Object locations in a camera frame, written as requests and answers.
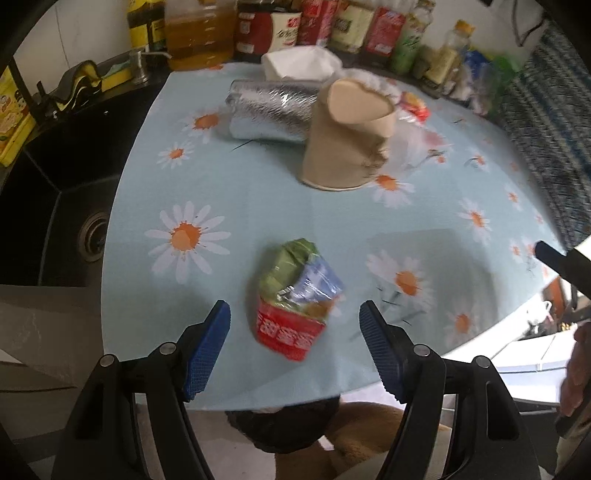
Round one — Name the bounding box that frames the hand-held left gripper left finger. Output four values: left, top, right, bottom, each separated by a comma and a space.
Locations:
51, 300, 232, 480

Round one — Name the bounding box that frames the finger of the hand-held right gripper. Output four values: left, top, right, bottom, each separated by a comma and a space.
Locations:
534, 241, 571, 278

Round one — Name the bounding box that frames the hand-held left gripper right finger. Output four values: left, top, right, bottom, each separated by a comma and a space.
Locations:
359, 300, 541, 480

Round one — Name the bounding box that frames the red green snack packet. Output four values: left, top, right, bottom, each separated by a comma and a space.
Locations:
255, 237, 346, 362

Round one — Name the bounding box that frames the crushed brown paper cup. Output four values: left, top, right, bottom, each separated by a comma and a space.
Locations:
298, 78, 397, 192

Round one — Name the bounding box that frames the silver foil bag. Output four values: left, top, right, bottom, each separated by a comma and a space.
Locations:
225, 78, 319, 144

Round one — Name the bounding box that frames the person's right hand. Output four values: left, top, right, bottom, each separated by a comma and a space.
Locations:
560, 324, 591, 417

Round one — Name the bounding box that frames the brown soft object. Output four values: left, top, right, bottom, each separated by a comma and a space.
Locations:
274, 401, 451, 480

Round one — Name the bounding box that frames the white rounded appliance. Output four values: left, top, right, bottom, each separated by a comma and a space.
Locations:
443, 295, 583, 407

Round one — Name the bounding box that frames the blue woven cloth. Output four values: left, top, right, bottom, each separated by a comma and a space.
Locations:
499, 28, 591, 250

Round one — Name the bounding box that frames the daisy print table mat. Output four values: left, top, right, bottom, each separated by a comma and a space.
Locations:
100, 60, 568, 411

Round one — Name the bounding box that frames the metal sink drain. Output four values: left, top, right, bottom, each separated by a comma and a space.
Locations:
76, 210, 109, 264

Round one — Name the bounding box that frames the clear plastic wrapper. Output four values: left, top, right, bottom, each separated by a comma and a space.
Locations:
379, 76, 455, 178

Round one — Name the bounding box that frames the green plastic bag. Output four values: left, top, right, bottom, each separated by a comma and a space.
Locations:
489, 51, 527, 88

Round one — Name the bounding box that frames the small red packet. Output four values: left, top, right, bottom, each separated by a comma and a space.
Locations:
399, 91, 431, 124

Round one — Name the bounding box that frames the blue white packet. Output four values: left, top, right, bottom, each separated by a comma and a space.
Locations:
462, 48, 490, 93

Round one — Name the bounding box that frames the black sink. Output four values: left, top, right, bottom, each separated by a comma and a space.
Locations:
0, 88, 158, 287

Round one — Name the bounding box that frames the small olive jar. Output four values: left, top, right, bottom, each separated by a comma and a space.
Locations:
412, 46, 437, 81

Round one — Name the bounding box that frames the green label bottle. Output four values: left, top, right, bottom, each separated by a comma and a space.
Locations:
390, 0, 435, 75

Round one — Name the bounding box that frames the red label amber bottle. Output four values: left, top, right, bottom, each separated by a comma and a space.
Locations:
362, 2, 407, 65

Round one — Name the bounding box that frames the yellow green sponge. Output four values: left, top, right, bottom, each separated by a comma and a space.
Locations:
99, 51, 134, 90

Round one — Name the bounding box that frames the metal soap pump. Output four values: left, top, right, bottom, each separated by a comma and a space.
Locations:
128, 48, 171, 86

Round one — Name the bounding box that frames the cream label clear bottle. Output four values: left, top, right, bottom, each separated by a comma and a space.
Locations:
329, 0, 377, 54

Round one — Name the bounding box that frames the cooking oil jug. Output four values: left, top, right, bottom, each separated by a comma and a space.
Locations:
164, 0, 236, 71

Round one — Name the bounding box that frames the cream label soy sauce bottle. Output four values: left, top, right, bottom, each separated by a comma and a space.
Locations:
235, 0, 303, 63

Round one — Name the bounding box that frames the red label dark bottle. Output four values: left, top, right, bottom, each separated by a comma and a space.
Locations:
298, 0, 340, 49

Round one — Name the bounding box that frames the yellow label dark bottle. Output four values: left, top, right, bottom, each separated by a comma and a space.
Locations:
127, 0, 168, 54

